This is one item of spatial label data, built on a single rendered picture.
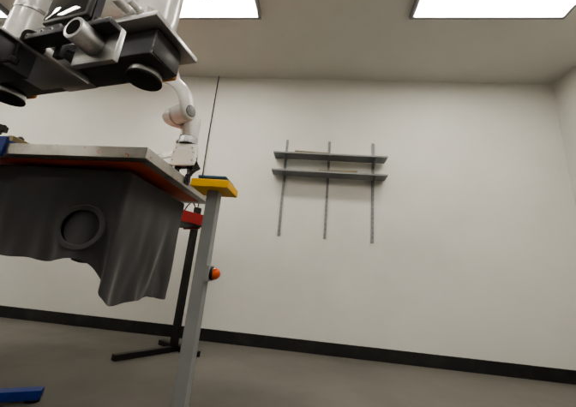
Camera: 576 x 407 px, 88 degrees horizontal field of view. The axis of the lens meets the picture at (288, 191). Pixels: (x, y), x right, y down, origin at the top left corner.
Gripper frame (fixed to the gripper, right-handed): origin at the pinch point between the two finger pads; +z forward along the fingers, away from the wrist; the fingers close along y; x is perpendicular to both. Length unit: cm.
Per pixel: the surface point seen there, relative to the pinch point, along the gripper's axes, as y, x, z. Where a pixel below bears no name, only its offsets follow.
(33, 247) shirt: -35, -20, 31
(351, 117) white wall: 91, 200, -147
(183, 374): 18, -14, 64
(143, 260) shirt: -8.2, -1.7, 32.7
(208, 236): 19.7, -13.9, 23.7
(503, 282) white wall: 233, 200, 25
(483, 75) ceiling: 233, 188, -195
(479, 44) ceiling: 207, 142, -196
